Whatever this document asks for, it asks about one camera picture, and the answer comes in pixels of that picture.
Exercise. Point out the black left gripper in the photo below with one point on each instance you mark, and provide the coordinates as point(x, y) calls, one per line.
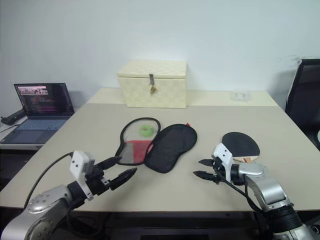
point(96, 182)

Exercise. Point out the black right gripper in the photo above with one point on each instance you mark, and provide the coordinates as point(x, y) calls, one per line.
point(217, 172)

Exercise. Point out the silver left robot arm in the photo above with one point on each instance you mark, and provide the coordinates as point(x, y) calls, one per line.
point(47, 200)

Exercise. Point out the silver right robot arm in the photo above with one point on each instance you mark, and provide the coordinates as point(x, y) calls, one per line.
point(270, 187)

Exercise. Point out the black racket cover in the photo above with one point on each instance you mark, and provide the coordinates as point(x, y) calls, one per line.
point(172, 147)

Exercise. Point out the black table tennis paddle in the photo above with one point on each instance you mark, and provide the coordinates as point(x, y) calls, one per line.
point(240, 145)

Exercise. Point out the green round object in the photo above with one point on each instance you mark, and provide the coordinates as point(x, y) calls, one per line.
point(146, 131)

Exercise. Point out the small clear plastic box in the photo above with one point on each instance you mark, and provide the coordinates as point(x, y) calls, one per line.
point(240, 95)

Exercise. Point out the cream woven storage box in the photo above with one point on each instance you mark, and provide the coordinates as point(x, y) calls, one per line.
point(155, 92)

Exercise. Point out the metal box latch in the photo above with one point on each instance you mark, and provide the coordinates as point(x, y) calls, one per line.
point(152, 85)

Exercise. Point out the open grey laptop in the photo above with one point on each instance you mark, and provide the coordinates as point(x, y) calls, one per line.
point(42, 105)

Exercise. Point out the black handheld controller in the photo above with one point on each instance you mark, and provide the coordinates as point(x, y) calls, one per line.
point(12, 117)

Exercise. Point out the black office chair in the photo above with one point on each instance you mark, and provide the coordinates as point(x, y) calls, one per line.
point(303, 100)

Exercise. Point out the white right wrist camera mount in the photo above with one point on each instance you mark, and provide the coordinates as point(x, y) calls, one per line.
point(222, 151)

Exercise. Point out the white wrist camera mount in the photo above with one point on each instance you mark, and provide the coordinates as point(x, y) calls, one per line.
point(222, 151)
point(78, 162)

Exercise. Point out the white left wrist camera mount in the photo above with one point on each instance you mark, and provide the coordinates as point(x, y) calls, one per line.
point(78, 162)

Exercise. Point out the black table frame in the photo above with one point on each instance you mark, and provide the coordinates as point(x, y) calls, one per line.
point(175, 225)

